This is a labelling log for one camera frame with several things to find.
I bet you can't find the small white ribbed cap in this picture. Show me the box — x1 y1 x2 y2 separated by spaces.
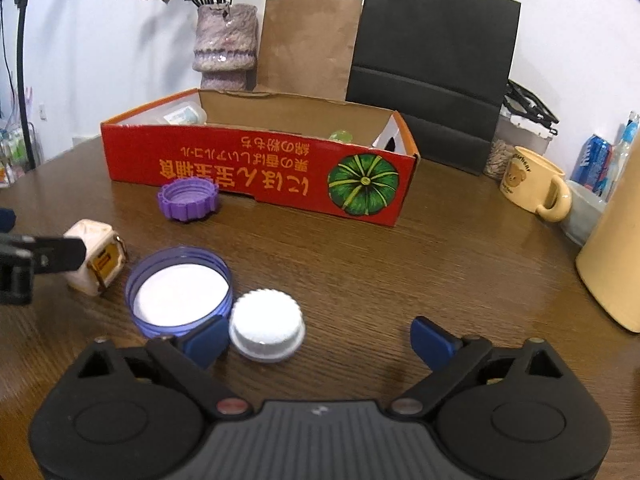
229 288 306 363

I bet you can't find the purple toothed plastic cap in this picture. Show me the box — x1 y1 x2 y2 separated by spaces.
157 177 219 222

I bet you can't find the translucent plastic container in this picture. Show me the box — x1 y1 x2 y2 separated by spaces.
145 101 207 126

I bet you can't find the yellow thermos jug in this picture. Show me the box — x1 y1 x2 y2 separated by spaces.
575 144 640 334

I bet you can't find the grey ceramic cup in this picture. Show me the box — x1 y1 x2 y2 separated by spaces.
560 181 606 246

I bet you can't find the yellow bear mug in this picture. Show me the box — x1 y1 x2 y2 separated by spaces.
499 146 572 223

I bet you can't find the blue soda can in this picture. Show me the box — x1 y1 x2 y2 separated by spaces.
570 134 613 196

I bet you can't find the black light stand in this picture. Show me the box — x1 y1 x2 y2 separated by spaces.
15 0 37 172

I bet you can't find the clear glass bottle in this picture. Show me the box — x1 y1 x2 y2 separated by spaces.
603 112 639 202

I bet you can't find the mottled purple ceramic vase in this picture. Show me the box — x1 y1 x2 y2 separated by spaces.
192 3 258 91

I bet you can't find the clear jar with black clip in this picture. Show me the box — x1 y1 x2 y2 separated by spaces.
484 79 560 181

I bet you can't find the red cardboard box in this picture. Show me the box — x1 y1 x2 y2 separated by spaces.
101 89 420 226

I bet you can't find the brown paper bag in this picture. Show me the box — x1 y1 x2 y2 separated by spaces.
255 0 362 101

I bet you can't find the black paper bag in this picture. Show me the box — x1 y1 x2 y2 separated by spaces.
346 0 521 174

